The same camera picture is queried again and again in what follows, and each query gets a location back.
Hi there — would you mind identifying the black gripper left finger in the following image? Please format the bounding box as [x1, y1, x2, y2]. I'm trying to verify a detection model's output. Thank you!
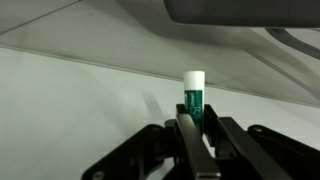
[81, 103, 222, 180]

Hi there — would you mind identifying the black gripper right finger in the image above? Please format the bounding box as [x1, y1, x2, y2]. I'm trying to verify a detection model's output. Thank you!
[203, 103, 320, 180]

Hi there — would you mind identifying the green Expo dry erase marker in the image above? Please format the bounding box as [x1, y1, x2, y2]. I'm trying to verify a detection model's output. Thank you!
[183, 70, 206, 134]

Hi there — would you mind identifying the dark grey chair seat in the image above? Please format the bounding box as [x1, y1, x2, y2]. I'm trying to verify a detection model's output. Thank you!
[163, 0, 320, 29]

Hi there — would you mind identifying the grey chair support bar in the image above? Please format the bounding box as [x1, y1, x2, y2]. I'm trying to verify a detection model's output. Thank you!
[264, 27, 320, 61]

